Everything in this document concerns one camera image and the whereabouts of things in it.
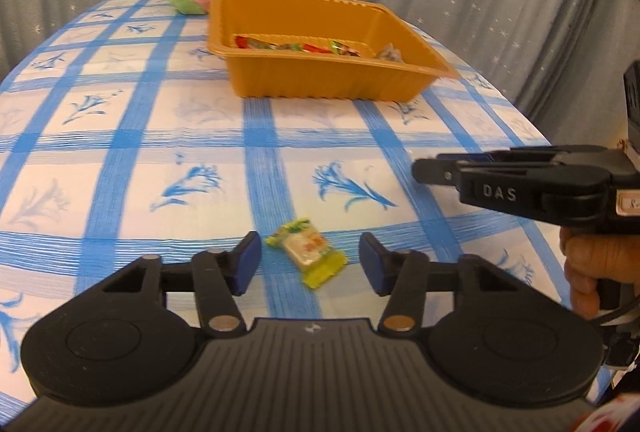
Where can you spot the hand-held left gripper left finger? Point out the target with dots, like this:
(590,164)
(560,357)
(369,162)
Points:
(247,262)

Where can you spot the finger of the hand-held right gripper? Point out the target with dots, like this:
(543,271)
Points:
(530,194)
(435,170)

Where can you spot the blue checked tablecloth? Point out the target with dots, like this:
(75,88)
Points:
(150,137)

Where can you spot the orange plastic tray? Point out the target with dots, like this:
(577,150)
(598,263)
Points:
(325,77)

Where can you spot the red white clothing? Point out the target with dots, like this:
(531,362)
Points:
(607,417)

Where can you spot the yellow green candy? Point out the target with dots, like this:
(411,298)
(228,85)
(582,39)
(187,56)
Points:
(307,252)

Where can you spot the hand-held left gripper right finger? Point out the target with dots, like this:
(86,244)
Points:
(372,262)

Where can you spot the person's right hand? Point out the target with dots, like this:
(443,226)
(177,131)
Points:
(582,262)

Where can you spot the pile of snacks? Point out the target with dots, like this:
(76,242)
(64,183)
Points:
(300,46)

